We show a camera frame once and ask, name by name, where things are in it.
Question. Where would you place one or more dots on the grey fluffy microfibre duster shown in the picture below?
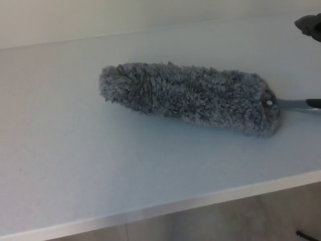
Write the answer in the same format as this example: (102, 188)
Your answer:
(188, 100)

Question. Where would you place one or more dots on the white table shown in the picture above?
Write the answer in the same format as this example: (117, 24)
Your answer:
(75, 163)

